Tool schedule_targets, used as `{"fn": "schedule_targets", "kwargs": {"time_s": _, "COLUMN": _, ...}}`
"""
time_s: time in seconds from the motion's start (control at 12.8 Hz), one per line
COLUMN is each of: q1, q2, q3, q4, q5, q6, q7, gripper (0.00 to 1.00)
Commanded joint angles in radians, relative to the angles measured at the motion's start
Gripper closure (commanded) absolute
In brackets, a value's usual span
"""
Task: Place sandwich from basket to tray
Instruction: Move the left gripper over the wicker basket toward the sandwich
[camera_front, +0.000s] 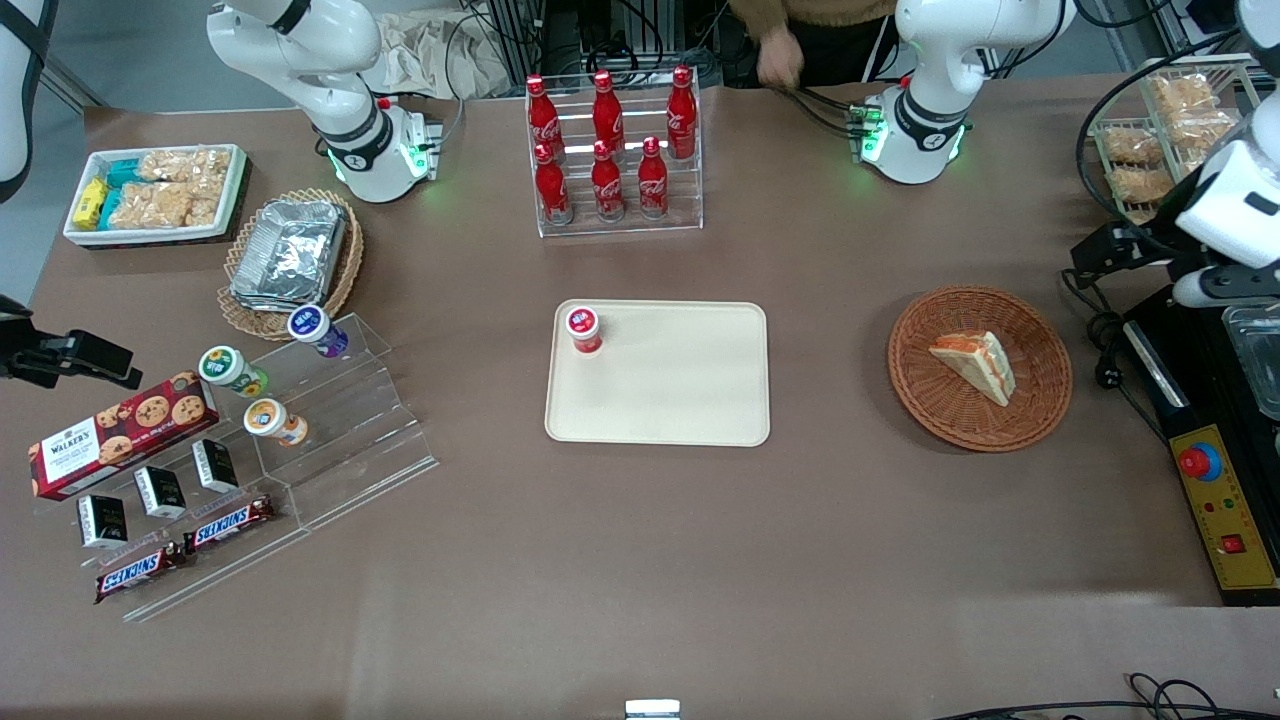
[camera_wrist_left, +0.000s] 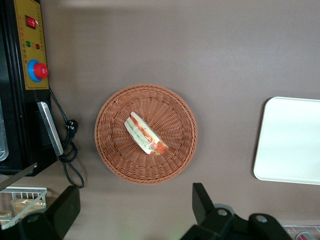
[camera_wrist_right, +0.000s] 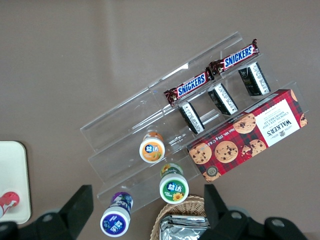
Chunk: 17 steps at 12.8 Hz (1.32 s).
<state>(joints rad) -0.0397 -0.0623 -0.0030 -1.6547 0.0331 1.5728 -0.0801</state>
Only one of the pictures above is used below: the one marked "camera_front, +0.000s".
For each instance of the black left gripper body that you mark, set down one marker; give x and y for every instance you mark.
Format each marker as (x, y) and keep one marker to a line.
(1137, 245)

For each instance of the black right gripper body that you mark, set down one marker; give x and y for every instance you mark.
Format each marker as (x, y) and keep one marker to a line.
(28, 352)

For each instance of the triangular sandwich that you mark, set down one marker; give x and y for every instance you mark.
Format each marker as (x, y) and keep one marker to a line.
(978, 365)

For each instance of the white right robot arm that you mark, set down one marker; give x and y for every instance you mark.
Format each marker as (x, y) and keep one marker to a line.
(340, 60)

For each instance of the brown-sleeved forearm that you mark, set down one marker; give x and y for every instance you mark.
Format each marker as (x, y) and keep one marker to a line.
(760, 18)

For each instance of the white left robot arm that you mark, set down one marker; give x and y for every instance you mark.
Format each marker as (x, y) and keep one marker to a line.
(930, 100)

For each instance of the round brown wicker basket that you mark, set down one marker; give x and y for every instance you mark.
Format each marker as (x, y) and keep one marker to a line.
(1030, 400)

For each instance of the white rectangular snack tray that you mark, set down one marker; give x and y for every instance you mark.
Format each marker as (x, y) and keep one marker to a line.
(232, 190)

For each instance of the oval light wicker basket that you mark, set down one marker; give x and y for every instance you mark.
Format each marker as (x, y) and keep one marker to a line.
(345, 270)

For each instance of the beige plastic tray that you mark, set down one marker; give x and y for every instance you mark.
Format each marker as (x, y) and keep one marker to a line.
(660, 400)

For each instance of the person's bare hand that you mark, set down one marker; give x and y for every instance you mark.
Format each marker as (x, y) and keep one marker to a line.
(780, 60)

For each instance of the fried snack bag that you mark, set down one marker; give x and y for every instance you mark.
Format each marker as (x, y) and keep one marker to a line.
(1200, 130)
(1140, 213)
(1132, 146)
(1142, 185)
(1182, 93)

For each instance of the red Walkers cookie box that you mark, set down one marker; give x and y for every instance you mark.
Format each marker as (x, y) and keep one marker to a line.
(120, 435)

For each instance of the green-lid yogurt bottle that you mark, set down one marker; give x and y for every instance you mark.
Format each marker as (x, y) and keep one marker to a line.
(225, 367)

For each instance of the small black box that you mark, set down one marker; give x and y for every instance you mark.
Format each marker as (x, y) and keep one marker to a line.
(215, 466)
(160, 492)
(102, 520)

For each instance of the black machine with yellow panel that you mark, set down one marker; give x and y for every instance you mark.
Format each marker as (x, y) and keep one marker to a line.
(1190, 390)

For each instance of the teal snack packet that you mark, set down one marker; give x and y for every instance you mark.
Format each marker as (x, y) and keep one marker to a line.
(122, 172)
(110, 205)

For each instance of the yellow snack packet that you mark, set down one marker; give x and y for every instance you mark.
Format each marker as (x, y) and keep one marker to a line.
(90, 203)

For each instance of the steel pan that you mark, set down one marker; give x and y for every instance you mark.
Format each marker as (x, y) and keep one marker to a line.
(1258, 360)

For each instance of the rice cracker bag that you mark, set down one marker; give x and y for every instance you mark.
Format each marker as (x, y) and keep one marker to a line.
(160, 205)
(190, 165)

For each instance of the orange-lid yogurt bottle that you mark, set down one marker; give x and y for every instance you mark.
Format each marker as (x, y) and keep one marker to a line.
(268, 420)

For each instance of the Snickers bar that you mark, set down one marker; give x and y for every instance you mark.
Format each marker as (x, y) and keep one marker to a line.
(140, 573)
(230, 523)

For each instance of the red emergency stop button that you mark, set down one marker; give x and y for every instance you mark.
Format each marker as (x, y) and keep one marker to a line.
(1200, 462)

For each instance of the stack of foil containers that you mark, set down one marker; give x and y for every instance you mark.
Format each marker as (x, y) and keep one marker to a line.
(290, 255)

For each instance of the purple-lid yogurt bottle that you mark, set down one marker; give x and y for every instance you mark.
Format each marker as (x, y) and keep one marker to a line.
(312, 328)

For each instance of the clear acrylic stepped stand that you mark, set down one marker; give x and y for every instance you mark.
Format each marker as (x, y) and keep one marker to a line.
(360, 430)

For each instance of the person's torso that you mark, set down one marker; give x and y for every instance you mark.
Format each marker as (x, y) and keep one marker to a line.
(840, 25)

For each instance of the red cola bottle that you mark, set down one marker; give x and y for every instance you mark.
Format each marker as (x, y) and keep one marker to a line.
(607, 185)
(607, 110)
(543, 112)
(552, 190)
(681, 115)
(652, 182)

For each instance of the crumpled beige paper bag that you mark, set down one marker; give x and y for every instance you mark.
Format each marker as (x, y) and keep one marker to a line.
(430, 55)

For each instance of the clear acrylic bottle rack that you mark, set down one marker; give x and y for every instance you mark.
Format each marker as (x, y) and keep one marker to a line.
(620, 228)

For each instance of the red-lid yogurt bottle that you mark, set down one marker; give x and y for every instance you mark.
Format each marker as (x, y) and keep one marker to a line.
(584, 330)

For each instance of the aluminium frame rack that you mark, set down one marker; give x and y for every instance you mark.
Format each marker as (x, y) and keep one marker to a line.
(600, 30)

